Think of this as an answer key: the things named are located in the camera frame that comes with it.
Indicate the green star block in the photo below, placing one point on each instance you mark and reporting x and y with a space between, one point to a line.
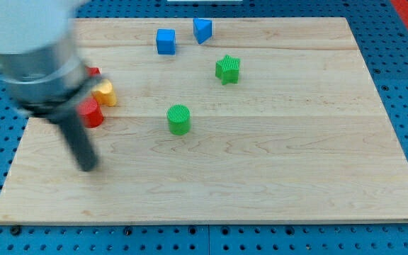
227 70

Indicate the red star block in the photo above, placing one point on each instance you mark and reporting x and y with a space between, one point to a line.
93 71

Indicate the wooden board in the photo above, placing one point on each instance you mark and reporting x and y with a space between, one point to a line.
302 138

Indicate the yellow hexagon block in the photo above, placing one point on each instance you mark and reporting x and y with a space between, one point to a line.
104 93

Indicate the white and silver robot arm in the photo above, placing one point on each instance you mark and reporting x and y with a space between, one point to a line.
43 70

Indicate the blue cube block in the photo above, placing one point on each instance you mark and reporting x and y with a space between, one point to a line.
166 41

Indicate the red cylinder block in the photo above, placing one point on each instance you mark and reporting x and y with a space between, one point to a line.
90 113

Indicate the green cylinder block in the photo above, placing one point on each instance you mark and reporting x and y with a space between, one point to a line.
179 119

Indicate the blue triangle block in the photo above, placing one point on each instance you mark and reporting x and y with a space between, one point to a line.
202 29

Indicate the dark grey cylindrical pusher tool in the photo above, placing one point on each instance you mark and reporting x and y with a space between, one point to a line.
74 133

